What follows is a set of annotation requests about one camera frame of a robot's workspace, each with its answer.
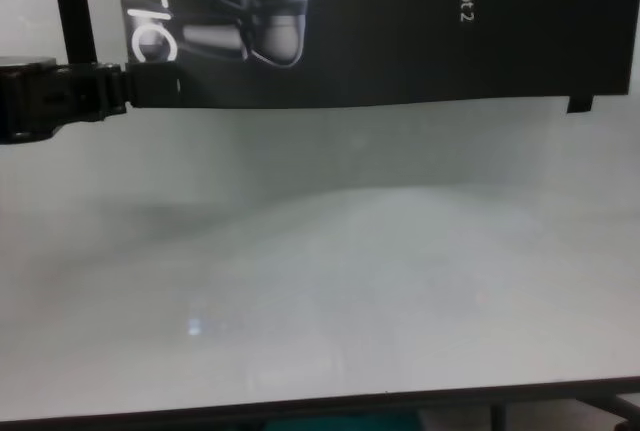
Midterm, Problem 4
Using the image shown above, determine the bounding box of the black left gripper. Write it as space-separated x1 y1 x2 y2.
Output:
0 54 182 146

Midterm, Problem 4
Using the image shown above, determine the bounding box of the black robot print poster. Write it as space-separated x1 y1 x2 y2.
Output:
112 0 640 110

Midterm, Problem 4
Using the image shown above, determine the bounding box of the black table crossbar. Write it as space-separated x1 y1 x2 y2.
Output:
582 393 640 425

